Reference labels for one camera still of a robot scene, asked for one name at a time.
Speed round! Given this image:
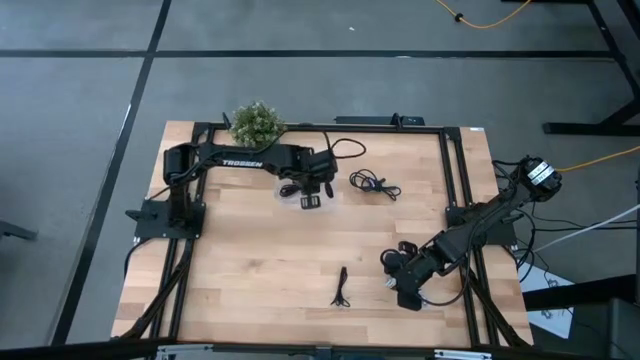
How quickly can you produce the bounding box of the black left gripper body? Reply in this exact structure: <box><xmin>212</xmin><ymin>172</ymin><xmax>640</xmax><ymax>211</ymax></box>
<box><xmin>292</xmin><ymin>148</ymin><xmax>340</xmax><ymax>185</ymax></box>

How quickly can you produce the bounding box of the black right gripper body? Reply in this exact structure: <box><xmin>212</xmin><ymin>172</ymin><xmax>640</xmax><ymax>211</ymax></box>
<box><xmin>394</xmin><ymin>247</ymin><xmax>444</xmax><ymax>296</ymax></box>

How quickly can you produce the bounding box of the clear plastic bin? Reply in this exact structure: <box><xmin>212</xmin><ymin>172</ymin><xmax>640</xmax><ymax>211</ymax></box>
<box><xmin>273</xmin><ymin>175</ymin><xmax>337</xmax><ymax>213</ymax></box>

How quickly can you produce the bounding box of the green potted plant striped pot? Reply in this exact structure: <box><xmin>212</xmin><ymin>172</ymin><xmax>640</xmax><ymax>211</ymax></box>
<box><xmin>229</xmin><ymin>100</ymin><xmax>288</xmax><ymax>149</ymax></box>

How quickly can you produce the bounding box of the white printed paper sheet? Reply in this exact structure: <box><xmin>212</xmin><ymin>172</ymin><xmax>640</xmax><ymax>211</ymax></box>
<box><xmin>517</xmin><ymin>261</ymin><xmax>577</xmax><ymax>341</ymax></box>

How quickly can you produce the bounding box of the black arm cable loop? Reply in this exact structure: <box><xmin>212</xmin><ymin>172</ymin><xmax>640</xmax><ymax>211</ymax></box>
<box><xmin>323</xmin><ymin>130</ymin><xmax>368</xmax><ymax>161</ymax></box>

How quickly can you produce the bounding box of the large black cable bundle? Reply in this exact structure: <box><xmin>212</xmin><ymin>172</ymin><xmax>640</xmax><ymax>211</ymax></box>
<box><xmin>348</xmin><ymin>168</ymin><xmax>403</xmax><ymax>202</ymax></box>

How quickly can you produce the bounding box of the black aluminium table frame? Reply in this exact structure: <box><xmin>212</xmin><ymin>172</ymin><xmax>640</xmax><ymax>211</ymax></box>
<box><xmin>112</xmin><ymin>121</ymin><xmax>534</xmax><ymax>351</ymax></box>

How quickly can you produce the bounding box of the small black folded cable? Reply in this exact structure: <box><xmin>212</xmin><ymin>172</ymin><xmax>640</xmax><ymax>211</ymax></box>
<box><xmin>329</xmin><ymin>266</ymin><xmax>352</xmax><ymax>309</ymax></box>

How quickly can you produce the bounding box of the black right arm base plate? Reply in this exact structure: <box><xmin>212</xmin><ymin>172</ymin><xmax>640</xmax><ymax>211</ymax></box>
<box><xmin>445</xmin><ymin>204</ymin><xmax>517</xmax><ymax>247</ymax></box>

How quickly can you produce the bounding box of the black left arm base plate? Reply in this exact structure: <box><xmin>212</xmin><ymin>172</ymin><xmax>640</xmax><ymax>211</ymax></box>
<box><xmin>124</xmin><ymin>198</ymin><xmax>207</xmax><ymax>241</ymax></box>

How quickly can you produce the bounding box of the white floor cable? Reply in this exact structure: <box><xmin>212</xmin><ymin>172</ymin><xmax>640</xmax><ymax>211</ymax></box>
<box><xmin>531</xmin><ymin>203</ymin><xmax>640</xmax><ymax>254</ymax></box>

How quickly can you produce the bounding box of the yellow floor cable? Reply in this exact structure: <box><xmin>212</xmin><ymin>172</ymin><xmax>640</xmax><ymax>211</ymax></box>
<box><xmin>556</xmin><ymin>145</ymin><xmax>640</xmax><ymax>174</ymax></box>
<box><xmin>433</xmin><ymin>0</ymin><xmax>533</xmax><ymax>30</ymax></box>

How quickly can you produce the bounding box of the black desk leg frame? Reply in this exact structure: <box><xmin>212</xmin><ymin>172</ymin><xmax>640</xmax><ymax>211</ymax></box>
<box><xmin>502</xmin><ymin>0</ymin><xmax>640</xmax><ymax>138</ymax></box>

